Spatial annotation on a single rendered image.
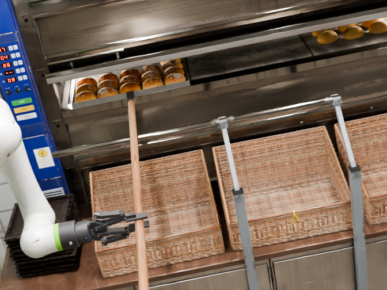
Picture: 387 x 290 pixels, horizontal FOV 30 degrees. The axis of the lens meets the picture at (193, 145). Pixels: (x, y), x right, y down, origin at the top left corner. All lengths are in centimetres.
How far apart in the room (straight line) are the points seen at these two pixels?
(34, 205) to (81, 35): 96
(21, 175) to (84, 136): 101
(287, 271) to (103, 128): 107
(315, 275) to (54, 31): 157
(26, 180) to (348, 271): 156
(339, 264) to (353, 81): 86
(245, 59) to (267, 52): 12
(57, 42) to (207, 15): 66
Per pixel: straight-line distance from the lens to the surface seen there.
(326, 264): 329
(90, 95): 334
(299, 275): 329
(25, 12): 319
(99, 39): 319
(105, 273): 322
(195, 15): 318
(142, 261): 224
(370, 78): 350
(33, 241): 244
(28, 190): 248
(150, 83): 331
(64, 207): 336
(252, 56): 351
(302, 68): 337
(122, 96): 331
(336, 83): 346
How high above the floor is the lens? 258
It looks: 30 degrees down
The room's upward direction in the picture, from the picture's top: 11 degrees counter-clockwise
